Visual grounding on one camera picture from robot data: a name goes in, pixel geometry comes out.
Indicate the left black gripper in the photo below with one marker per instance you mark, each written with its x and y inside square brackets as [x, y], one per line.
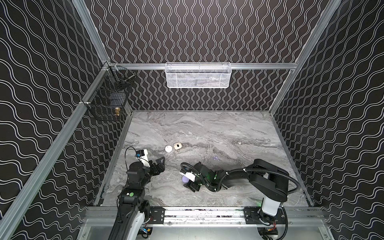
[154, 167]

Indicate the purple round charging case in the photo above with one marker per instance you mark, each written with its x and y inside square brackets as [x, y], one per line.
[185, 179]

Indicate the white round charging case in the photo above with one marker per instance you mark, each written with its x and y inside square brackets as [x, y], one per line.
[169, 149]

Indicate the beige earbud charging case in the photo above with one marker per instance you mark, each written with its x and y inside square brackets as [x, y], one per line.
[178, 146]

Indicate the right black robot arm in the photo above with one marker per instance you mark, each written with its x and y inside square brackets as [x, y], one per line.
[273, 182]

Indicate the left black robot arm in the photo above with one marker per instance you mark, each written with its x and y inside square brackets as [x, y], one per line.
[133, 209]

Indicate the brass object in basket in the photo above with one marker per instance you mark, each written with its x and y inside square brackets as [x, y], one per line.
[117, 111]

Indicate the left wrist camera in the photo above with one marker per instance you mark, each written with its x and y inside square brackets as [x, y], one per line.
[142, 156]

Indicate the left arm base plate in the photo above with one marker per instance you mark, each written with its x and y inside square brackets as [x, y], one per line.
[157, 215]

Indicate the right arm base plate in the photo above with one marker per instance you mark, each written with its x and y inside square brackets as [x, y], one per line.
[255, 216]

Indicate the aluminium front rail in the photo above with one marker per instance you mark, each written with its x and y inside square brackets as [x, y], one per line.
[209, 217]

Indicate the black wire wall basket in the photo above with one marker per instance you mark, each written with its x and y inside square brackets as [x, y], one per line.
[113, 91]

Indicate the white mesh wall basket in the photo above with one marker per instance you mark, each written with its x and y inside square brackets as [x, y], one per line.
[196, 75]

